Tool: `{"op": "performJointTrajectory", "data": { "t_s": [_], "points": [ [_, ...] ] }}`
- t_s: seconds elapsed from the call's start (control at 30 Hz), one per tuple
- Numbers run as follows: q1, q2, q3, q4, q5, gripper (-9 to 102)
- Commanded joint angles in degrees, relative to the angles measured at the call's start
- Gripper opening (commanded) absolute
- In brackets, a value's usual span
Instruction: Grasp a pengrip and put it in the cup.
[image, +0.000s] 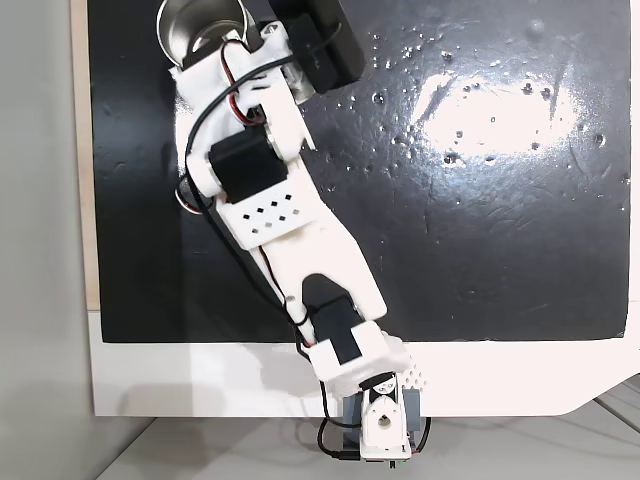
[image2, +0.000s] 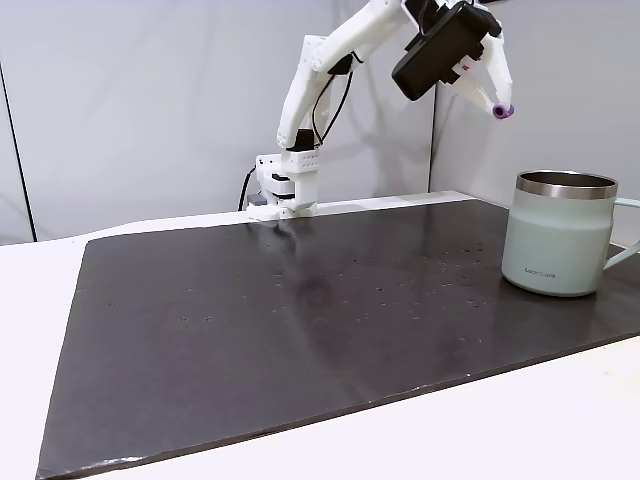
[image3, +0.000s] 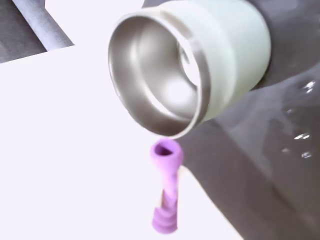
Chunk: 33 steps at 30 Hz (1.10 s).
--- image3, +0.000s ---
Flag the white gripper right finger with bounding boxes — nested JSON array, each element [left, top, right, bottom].
[[174, 166, 245, 240]]

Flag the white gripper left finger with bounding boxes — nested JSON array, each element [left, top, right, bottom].
[[62, 163, 164, 240]]

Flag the purple ribbed pen grip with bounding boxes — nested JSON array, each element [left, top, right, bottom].
[[149, 139, 185, 235]]

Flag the steel cup with grey-green outside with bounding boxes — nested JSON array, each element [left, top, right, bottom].
[[107, 0, 273, 141]]

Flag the black glossy mat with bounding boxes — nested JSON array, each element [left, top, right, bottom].
[[141, 0, 320, 240]]

